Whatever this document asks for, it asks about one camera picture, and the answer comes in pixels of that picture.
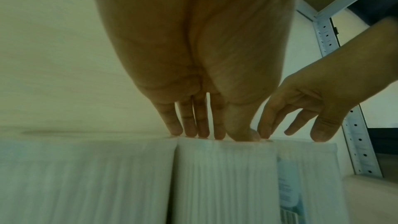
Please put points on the person's right hand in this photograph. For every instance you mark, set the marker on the person's right hand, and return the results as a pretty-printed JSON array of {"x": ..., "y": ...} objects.
[{"x": 317, "y": 87}]

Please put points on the person's left hand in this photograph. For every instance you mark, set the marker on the person's left hand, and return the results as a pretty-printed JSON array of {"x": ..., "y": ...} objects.
[{"x": 192, "y": 33}]

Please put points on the person's right forearm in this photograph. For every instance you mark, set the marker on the person's right forearm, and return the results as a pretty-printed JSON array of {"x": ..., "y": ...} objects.
[{"x": 370, "y": 55}]

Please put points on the white perforated metal shelf upright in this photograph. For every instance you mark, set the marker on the white perforated metal shelf upright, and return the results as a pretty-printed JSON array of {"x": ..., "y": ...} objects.
[{"x": 326, "y": 36}]

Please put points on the white tissue packet blue label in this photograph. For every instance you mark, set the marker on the white tissue packet blue label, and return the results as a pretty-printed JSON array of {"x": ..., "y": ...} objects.
[{"x": 307, "y": 176}]

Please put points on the beige shelf board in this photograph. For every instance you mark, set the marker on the beige shelf board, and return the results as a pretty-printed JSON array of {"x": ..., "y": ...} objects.
[{"x": 373, "y": 198}]

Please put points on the wide white tissue packet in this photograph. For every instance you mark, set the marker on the wide white tissue packet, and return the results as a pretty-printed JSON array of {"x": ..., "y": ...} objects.
[{"x": 84, "y": 181}]

